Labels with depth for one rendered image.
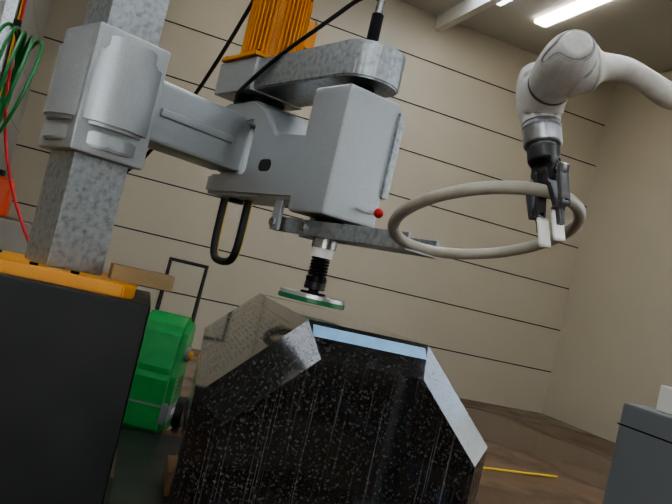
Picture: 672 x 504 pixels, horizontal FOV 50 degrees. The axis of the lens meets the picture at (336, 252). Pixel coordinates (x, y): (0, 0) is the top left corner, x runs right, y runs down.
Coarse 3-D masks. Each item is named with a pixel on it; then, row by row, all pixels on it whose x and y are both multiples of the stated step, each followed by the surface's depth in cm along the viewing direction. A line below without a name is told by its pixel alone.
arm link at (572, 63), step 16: (576, 32) 149; (544, 48) 155; (560, 48) 149; (576, 48) 148; (592, 48) 149; (544, 64) 154; (560, 64) 150; (576, 64) 149; (592, 64) 150; (608, 64) 155; (624, 64) 156; (640, 64) 159; (544, 80) 156; (560, 80) 153; (576, 80) 153; (592, 80) 154; (608, 80) 158; (624, 80) 159; (640, 80) 160; (656, 80) 163; (544, 96) 160; (560, 96) 158; (656, 96) 166
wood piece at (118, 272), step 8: (112, 264) 236; (120, 264) 241; (112, 272) 232; (120, 272) 233; (128, 272) 234; (136, 272) 235; (144, 272) 236; (152, 272) 237; (120, 280) 234; (128, 280) 234; (136, 280) 235; (144, 280) 236; (152, 280) 237; (160, 280) 238; (168, 280) 239; (160, 288) 238; (168, 288) 239
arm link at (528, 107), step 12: (528, 72) 169; (516, 84) 173; (528, 84) 164; (516, 96) 172; (528, 96) 164; (516, 108) 172; (528, 108) 166; (540, 108) 164; (552, 108) 164; (564, 108) 167
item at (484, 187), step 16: (432, 192) 166; (448, 192) 163; (464, 192) 162; (480, 192) 161; (496, 192) 161; (512, 192) 161; (528, 192) 161; (544, 192) 162; (400, 208) 173; (416, 208) 170; (576, 208) 170; (576, 224) 180; (400, 240) 191; (448, 256) 203; (464, 256) 204; (480, 256) 204; (496, 256) 203
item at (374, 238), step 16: (272, 224) 246; (288, 224) 244; (304, 224) 235; (320, 224) 229; (336, 224) 223; (352, 240) 215; (368, 240) 209; (384, 240) 203; (416, 240) 209; (432, 240) 204; (432, 256) 202
